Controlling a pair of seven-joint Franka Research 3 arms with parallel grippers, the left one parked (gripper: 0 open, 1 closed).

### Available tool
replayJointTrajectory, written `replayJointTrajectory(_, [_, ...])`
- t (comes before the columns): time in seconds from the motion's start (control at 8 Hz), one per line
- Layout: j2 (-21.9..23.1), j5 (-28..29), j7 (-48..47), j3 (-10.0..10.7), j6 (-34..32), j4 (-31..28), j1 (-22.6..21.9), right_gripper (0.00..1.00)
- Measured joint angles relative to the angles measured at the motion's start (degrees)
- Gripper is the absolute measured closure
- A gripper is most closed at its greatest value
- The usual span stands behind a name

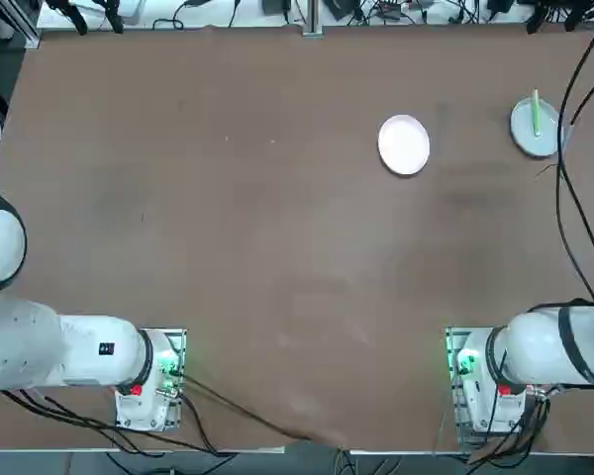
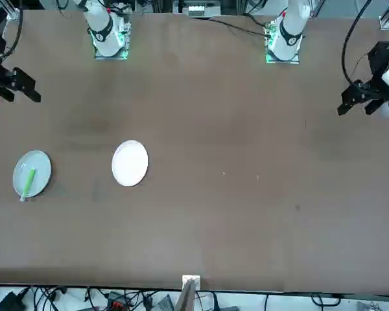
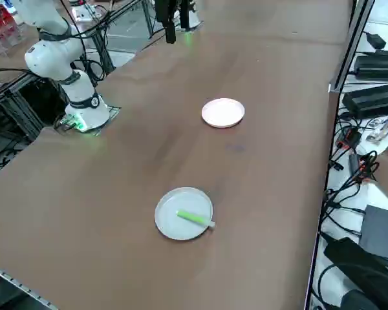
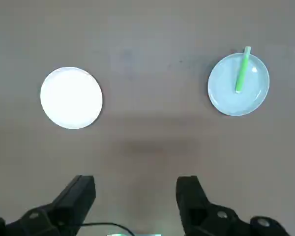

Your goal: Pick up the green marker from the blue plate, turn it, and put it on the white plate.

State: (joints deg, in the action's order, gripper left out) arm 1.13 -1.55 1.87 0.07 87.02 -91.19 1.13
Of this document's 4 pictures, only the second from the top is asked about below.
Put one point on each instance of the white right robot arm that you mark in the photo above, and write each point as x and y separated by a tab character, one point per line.
103	35

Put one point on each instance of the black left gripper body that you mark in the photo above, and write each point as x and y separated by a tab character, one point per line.
377	61

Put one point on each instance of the aluminium camera post with bracket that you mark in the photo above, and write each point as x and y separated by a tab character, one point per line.
189	288

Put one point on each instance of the green marker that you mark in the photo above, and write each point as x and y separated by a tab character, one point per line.
29	181

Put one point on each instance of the light blue plate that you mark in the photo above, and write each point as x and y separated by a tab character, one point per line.
40	168

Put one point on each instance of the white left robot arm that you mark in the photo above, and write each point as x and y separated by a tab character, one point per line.
288	32

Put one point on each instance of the black power adapter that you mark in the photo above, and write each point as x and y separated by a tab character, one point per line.
9	302

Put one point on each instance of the red black electronic device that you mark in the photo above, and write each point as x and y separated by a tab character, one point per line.
116	303

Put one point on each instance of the aluminium frame bracket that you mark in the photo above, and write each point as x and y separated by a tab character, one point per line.
385	21
13	13

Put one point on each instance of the white plate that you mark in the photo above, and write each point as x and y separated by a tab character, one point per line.
129	163

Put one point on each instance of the grey power supply box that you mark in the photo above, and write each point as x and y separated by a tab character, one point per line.
196	10

